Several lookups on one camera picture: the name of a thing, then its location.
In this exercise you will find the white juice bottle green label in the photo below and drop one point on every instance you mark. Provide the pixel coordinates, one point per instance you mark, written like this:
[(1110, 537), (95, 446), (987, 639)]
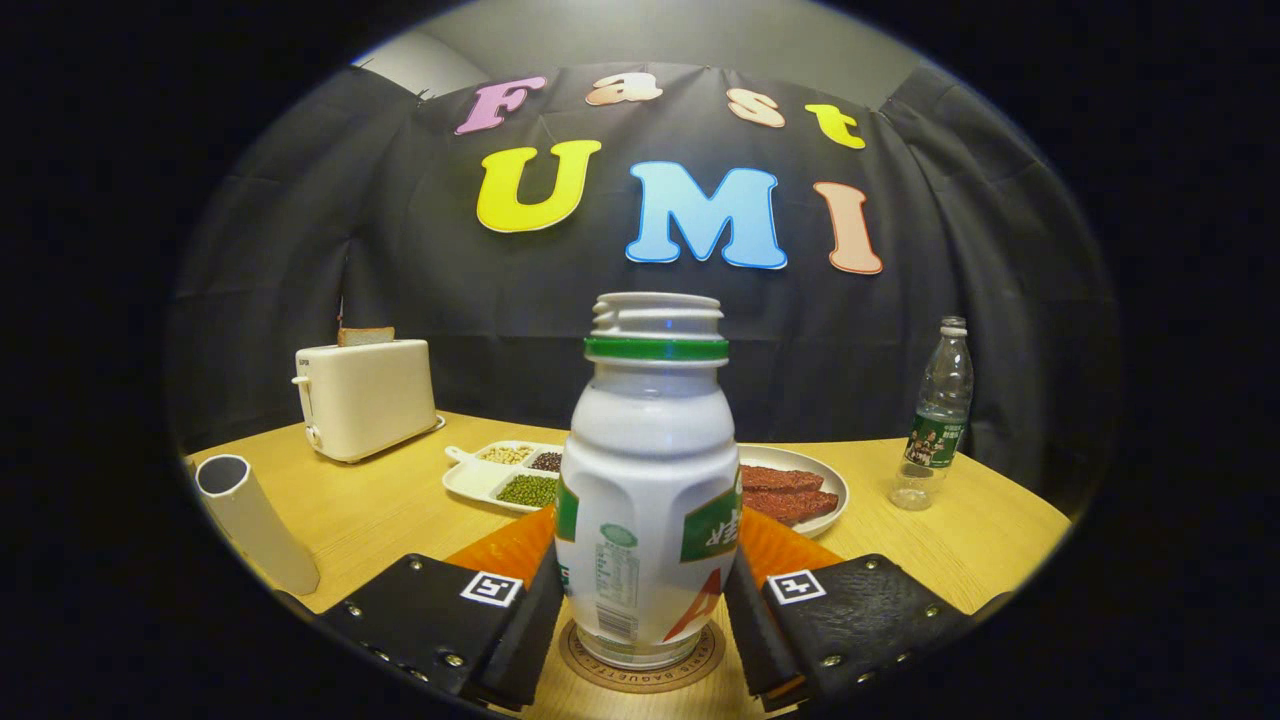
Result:
[(650, 450)]

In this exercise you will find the round wooden coaster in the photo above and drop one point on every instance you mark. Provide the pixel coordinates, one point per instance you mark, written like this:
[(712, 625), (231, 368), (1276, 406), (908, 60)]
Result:
[(702, 665)]

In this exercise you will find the cream toaster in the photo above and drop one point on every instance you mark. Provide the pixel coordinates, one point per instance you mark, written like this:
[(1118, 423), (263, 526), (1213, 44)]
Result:
[(370, 400)]

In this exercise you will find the white round plate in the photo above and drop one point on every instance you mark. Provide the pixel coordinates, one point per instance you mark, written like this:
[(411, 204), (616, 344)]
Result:
[(835, 480)]

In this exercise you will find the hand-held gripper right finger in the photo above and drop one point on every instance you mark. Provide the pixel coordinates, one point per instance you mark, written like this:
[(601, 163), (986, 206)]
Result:
[(865, 615)]

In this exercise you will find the wooden table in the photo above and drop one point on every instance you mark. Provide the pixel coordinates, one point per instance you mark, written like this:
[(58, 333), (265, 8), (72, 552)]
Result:
[(380, 510)]

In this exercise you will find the reddish brown meat slice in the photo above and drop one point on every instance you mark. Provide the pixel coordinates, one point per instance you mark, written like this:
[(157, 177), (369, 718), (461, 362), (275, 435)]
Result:
[(780, 478), (795, 506)]

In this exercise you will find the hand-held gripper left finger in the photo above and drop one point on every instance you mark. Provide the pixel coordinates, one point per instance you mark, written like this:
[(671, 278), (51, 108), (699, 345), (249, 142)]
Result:
[(430, 620)]

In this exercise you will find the white divided dish with beans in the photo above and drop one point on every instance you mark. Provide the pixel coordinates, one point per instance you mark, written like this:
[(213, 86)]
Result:
[(480, 480)]

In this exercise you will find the clear plastic water bottle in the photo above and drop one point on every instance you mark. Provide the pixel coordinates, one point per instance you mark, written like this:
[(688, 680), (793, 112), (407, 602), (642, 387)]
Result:
[(938, 430)]

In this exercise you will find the bread slice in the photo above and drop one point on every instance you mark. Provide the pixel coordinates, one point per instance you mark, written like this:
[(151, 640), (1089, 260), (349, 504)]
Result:
[(365, 337)]

